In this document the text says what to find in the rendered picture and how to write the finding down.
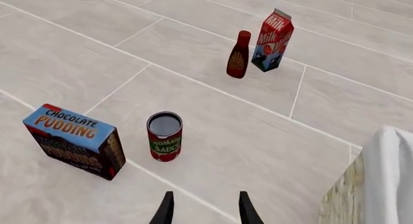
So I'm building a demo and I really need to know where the tomato sauce can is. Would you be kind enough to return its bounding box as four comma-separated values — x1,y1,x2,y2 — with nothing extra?
146,112,184,163

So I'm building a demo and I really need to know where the red milk carton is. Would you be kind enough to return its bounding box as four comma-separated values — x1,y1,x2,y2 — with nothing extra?
251,8,295,73

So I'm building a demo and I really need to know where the red sauce bottle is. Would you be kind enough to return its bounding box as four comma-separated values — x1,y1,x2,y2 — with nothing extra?
226,30,252,79

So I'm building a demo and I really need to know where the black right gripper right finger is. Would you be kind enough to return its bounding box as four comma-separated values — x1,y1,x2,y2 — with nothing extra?
239,190,265,224

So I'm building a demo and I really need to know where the woven basket with white lining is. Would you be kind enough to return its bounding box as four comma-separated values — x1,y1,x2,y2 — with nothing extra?
319,124,413,224

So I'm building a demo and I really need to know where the chocolate pudding box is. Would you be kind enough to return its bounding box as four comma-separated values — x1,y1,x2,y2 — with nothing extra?
22,103,126,181

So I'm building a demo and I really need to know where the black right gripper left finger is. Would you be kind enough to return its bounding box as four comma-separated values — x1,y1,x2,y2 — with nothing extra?
148,191,175,224

